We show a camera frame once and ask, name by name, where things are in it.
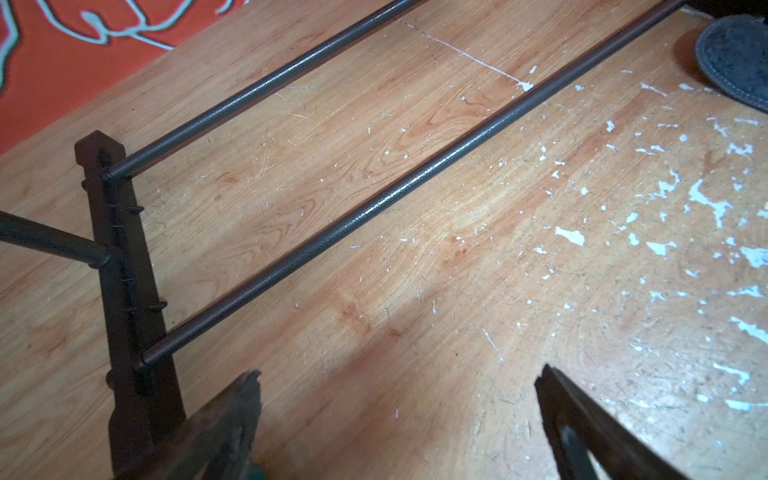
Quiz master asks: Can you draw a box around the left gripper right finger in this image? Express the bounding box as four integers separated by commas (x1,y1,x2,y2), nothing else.
535,364,685,479

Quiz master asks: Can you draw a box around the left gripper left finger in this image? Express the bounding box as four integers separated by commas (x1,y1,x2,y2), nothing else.
116,370,262,479

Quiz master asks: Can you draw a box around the dark grey insole front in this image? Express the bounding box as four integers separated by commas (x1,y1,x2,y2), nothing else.
694,15,767,113

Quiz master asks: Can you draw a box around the black metal clothes rack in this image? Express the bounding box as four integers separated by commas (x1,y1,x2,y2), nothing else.
0,0,691,475

